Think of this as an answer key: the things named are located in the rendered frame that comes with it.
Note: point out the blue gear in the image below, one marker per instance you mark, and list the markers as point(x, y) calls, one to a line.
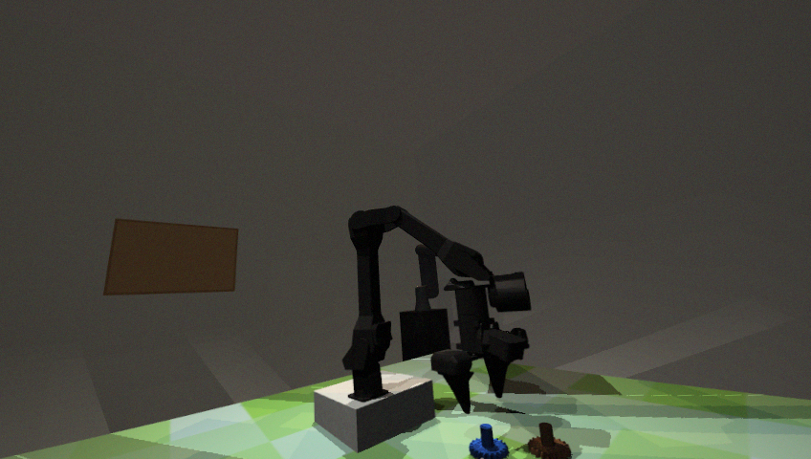
point(486, 446)

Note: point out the brown gear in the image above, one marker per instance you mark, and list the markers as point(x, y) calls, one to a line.
point(546, 446)

